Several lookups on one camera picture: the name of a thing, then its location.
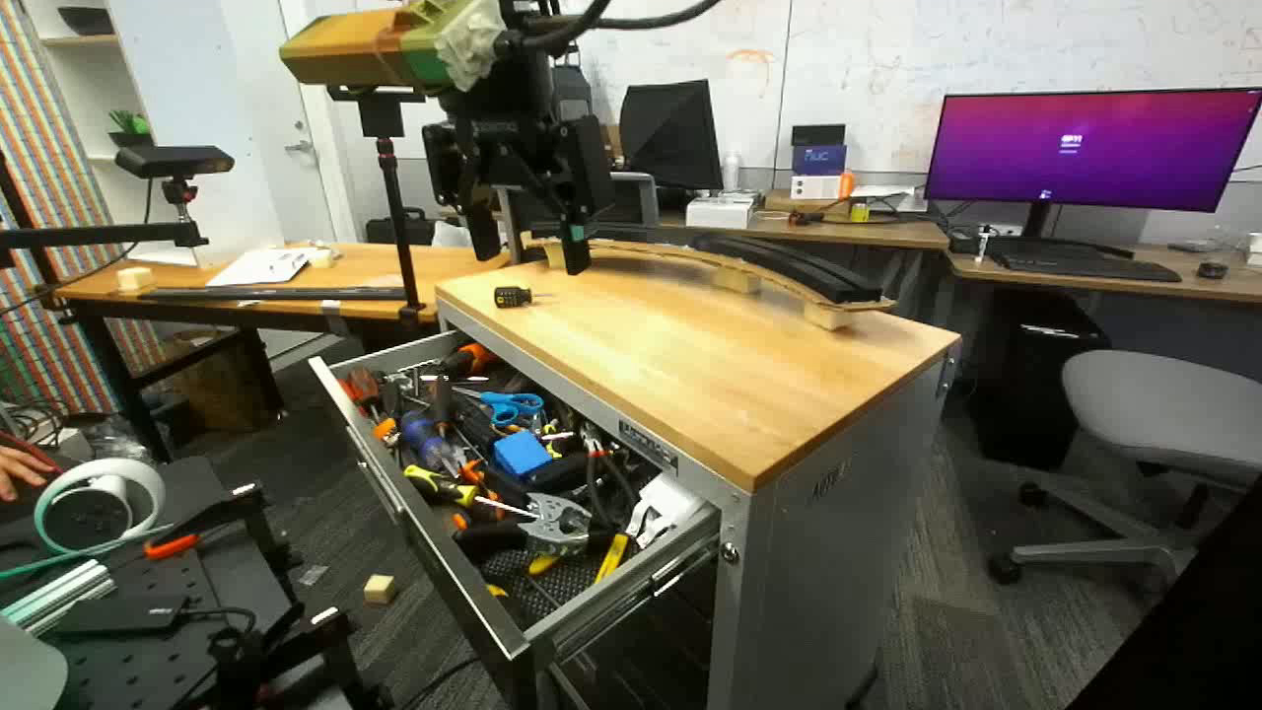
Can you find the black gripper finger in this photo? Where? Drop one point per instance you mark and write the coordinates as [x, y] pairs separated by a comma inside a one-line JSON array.
[[577, 246], [488, 226]]

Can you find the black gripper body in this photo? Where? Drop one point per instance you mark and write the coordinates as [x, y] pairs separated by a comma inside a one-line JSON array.
[[519, 139]]

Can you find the grey metal tool drawer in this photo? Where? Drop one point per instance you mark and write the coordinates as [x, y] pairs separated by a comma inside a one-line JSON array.
[[435, 538]]

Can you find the yellow and black screwdriver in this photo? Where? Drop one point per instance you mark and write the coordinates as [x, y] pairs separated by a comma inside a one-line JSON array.
[[441, 484]]

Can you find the bystander hand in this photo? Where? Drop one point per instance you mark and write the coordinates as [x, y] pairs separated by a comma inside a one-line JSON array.
[[22, 468]]

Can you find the grey equipment box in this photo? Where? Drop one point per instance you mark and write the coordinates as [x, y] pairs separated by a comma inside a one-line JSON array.
[[632, 203]]

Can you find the black tripod pole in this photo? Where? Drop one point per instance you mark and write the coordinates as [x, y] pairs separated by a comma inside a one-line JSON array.
[[400, 218]]

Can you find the white flat box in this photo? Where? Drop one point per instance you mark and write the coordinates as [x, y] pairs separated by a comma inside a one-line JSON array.
[[719, 212]]

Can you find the black monitor seen from behind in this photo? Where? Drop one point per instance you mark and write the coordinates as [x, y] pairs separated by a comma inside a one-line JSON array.
[[672, 133]]

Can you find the curved wooden piece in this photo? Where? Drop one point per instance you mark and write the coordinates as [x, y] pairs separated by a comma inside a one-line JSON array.
[[734, 271]]

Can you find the grey cabinet with wooden top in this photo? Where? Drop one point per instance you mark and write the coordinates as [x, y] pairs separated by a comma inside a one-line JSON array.
[[711, 355]]

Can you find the blue clamp tool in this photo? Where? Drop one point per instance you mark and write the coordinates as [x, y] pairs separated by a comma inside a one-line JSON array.
[[510, 408]]

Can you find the blue plastic box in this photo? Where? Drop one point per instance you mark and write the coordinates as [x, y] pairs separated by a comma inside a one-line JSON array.
[[521, 455]]

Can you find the white paper sheet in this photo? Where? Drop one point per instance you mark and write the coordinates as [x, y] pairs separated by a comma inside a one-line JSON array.
[[260, 271]]

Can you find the black curved strip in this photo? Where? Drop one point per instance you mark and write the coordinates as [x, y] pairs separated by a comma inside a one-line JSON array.
[[814, 271]]

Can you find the blue and white box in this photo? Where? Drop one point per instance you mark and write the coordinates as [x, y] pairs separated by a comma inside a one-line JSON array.
[[818, 153]]

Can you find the silver pliers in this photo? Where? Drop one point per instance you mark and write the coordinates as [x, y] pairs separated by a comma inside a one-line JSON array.
[[558, 518]]

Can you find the white plastic object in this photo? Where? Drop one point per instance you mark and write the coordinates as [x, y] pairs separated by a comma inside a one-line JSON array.
[[665, 505]]

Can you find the small yellow ball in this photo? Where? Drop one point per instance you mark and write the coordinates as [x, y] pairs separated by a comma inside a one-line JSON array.
[[857, 212]]

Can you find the wooden desk with black legs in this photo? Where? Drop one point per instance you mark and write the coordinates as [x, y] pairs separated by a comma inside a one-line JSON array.
[[197, 299]]

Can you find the brown box under desk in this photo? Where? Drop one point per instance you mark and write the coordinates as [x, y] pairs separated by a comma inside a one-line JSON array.
[[224, 389]]

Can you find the small green potted plant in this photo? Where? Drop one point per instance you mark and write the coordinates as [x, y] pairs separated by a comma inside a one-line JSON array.
[[130, 126]]

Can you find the long wooden office desk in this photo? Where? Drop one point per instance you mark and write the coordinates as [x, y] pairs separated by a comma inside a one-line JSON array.
[[947, 237]]

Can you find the small wooden block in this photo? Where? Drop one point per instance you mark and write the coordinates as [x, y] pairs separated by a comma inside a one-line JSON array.
[[380, 588]]

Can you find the white shelf unit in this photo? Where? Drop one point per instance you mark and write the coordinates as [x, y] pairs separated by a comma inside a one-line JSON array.
[[86, 79]]

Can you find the white and green tape roll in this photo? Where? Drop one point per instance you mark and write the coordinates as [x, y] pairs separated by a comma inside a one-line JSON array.
[[96, 505]]

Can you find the black keyboard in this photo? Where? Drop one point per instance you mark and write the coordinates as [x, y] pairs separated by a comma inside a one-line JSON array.
[[1085, 260]]

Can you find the computer monitor with purple screen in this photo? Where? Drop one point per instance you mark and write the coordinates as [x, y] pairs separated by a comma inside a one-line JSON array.
[[1089, 143]]

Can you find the silver aluminium extrusion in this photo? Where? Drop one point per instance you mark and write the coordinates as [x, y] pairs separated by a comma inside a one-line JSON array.
[[54, 592]]

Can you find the grey office chair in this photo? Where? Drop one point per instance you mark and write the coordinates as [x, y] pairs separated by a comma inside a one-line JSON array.
[[1156, 416]]

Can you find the black computer mouse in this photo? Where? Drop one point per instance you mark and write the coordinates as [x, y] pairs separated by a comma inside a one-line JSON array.
[[1212, 271]]

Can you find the taped yellow-green wrist camera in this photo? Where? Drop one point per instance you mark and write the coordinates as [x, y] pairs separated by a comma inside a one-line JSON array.
[[396, 45]]

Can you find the black stereo camera on stand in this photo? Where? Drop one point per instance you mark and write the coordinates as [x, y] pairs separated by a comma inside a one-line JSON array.
[[175, 158]]

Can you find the black optical breadboard frame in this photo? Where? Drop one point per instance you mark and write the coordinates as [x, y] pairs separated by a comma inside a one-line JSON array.
[[170, 634]]

